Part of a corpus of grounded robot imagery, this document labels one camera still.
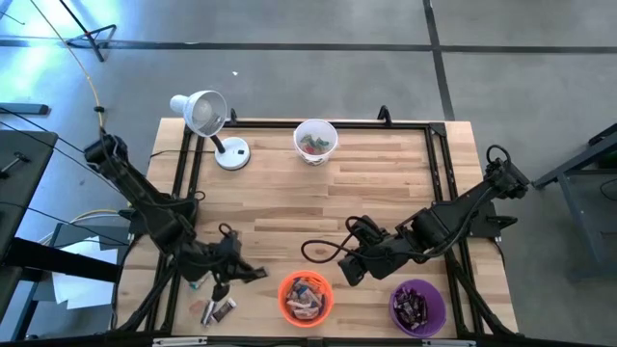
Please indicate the white metal bracket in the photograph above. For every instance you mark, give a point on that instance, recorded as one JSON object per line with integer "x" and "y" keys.
{"x": 448, "y": 343}
{"x": 178, "y": 341}

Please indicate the black hand tool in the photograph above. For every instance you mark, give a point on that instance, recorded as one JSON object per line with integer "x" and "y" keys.
{"x": 17, "y": 158}

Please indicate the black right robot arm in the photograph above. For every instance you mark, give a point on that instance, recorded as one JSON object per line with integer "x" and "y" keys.
{"x": 458, "y": 207}

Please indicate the white paper sheets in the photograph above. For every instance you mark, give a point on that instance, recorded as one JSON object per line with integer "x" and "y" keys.
{"x": 82, "y": 289}

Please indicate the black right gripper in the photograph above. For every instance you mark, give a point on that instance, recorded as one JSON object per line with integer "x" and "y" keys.
{"x": 383, "y": 255}

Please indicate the purple plastic basket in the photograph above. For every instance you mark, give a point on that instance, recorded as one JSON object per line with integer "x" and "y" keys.
{"x": 436, "y": 308}

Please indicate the green gummy candy packet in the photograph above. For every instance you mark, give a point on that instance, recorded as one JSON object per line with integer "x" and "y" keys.
{"x": 306, "y": 141}
{"x": 322, "y": 142}

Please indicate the black frame clamp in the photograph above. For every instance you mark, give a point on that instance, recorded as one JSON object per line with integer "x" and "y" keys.
{"x": 233, "y": 117}
{"x": 384, "y": 115}

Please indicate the white plastic bucket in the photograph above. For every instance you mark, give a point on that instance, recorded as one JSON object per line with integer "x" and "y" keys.
{"x": 315, "y": 126}

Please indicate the silver candy bar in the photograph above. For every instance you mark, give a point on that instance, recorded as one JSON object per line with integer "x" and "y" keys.
{"x": 208, "y": 313}

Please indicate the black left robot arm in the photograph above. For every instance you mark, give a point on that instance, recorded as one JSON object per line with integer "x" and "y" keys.
{"x": 144, "y": 197}

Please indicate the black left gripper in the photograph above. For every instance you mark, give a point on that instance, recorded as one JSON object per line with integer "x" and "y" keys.
{"x": 229, "y": 258}

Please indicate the black side table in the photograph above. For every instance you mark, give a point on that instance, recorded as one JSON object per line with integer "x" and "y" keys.
{"x": 19, "y": 217}

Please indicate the orange plastic basket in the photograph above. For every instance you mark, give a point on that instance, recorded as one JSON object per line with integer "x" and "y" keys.
{"x": 284, "y": 315}

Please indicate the black tripod stand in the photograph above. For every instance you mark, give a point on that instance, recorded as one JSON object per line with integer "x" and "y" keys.
{"x": 99, "y": 50}

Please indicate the red gummy candy packet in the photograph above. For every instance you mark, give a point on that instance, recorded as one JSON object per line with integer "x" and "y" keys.
{"x": 312, "y": 150}
{"x": 196, "y": 306}

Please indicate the black metal cart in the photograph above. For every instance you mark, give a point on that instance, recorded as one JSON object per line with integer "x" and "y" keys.
{"x": 578, "y": 163}

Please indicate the black aluminium table frame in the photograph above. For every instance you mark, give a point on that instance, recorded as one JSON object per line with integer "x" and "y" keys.
{"x": 361, "y": 124}

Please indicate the white desk lamp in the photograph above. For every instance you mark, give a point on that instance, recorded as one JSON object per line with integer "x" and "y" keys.
{"x": 233, "y": 156}

